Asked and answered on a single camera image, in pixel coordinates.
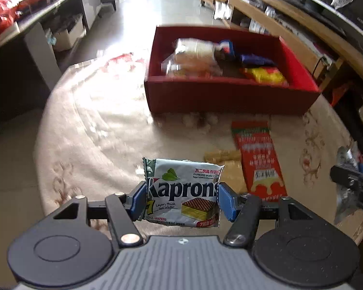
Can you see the white plastic bag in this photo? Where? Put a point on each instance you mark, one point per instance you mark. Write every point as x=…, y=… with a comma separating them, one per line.
x=222, y=10

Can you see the red cardboard box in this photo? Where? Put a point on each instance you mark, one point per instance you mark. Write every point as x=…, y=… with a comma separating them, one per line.
x=232, y=92

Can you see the yellow fried snack packet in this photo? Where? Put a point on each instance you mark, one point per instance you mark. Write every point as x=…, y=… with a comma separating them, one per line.
x=195, y=69

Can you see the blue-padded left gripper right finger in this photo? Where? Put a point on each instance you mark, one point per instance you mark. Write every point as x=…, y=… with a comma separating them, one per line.
x=243, y=212

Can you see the wooden TV cabinet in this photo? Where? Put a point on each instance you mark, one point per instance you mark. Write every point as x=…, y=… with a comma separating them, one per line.
x=323, y=72

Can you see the floral beige tablecloth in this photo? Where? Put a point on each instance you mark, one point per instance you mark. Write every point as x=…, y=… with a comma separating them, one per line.
x=97, y=129

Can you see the golden snack packet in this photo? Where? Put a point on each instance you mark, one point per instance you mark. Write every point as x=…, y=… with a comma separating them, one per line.
x=232, y=173

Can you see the dark blue wafer packet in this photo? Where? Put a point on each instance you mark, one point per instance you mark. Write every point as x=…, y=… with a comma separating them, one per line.
x=225, y=52

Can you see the Kaprons wafer packet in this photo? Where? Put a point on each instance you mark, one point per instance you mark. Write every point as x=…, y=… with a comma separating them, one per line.
x=182, y=192

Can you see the red yellow snack packet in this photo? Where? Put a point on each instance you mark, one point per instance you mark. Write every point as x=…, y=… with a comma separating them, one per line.
x=266, y=75

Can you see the round rice cracker packet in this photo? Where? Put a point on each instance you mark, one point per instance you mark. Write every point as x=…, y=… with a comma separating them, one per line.
x=195, y=51

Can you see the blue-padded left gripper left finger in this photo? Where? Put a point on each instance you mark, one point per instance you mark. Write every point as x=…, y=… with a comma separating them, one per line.
x=122, y=211

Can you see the dark long side table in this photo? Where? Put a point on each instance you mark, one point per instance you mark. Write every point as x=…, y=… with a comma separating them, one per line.
x=32, y=37

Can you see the open cardboard box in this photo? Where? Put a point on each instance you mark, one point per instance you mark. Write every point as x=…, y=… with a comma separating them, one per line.
x=66, y=31

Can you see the long red snack packet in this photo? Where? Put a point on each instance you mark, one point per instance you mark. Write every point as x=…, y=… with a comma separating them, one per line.
x=260, y=165

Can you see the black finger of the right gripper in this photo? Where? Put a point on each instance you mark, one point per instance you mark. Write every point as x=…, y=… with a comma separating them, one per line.
x=349, y=188

